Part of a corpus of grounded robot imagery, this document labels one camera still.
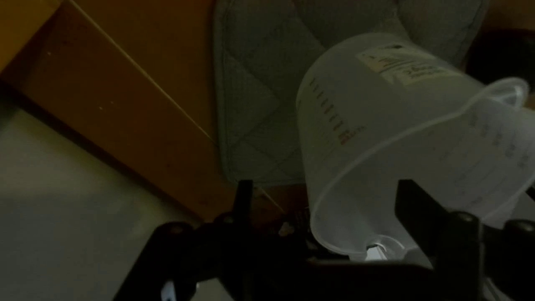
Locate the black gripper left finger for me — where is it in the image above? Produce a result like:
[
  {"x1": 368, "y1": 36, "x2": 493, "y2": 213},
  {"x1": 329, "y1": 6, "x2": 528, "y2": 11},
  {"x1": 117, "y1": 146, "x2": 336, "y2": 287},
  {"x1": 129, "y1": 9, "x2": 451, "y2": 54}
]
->
[{"x1": 221, "y1": 181, "x2": 259, "y2": 267}]

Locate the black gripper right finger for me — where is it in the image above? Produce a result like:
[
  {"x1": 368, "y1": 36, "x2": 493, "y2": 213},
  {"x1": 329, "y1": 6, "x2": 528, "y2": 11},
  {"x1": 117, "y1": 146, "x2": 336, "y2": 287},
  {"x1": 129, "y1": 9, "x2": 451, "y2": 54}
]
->
[{"x1": 395, "y1": 180, "x2": 480, "y2": 280}]

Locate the clear plastic measuring jug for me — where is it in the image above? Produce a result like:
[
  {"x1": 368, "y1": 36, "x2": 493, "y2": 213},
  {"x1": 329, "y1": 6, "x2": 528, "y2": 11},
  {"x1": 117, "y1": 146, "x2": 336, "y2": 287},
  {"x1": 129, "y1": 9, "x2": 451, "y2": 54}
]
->
[{"x1": 296, "y1": 34, "x2": 535, "y2": 262}]

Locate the large plywood board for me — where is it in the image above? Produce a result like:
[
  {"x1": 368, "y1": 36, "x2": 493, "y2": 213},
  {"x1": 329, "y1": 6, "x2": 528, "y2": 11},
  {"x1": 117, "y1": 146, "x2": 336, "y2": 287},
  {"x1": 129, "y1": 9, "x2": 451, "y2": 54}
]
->
[{"x1": 0, "y1": 0, "x2": 291, "y2": 225}]

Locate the grey quilted pot holder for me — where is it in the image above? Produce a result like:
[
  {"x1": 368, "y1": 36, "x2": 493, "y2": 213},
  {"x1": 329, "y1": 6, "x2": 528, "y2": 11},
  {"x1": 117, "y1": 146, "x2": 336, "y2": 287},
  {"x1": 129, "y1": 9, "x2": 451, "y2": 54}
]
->
[{"x1": 212, "y1": 0, "x2": 490, "y2": 186}]

